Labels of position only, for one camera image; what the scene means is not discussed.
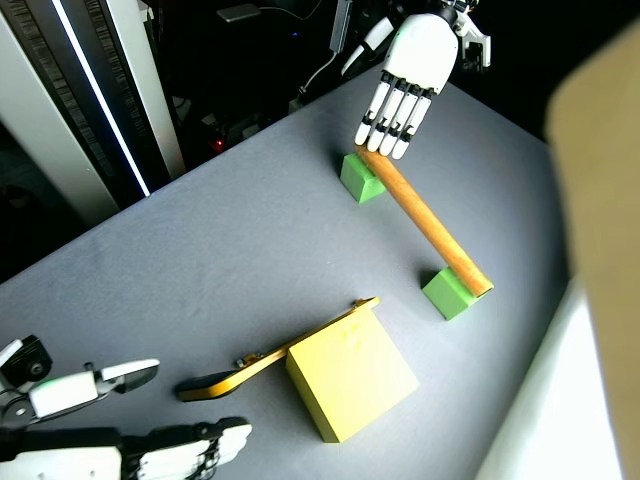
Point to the silver flat device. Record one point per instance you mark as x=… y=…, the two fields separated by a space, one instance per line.
x=238 y=13

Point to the large yellow block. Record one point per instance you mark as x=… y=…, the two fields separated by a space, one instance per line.
x=350 y=375

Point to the white light strip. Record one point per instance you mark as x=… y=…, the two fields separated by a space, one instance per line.
x=100 y=100

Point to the grey usb hub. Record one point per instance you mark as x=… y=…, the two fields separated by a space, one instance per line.
x=341 y=25

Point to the white blurred panel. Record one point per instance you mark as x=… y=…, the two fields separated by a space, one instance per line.
x=550 y=400

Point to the tan blurred panel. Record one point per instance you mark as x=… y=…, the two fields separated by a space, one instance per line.
x=600 y=200

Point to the green block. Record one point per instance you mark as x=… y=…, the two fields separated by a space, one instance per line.
x=445 y=295
x=357 y=175

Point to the grey table cloth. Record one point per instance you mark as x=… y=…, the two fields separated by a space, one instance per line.
x=200 y=275

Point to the white frame post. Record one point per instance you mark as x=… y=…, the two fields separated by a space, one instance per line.
x=145 y=90
x=45 y=125

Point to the wooden dowel rod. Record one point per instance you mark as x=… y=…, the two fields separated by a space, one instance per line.
x=425 y=215

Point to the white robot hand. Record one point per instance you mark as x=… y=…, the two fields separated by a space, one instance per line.
x=60 y=455
x=422 y=50

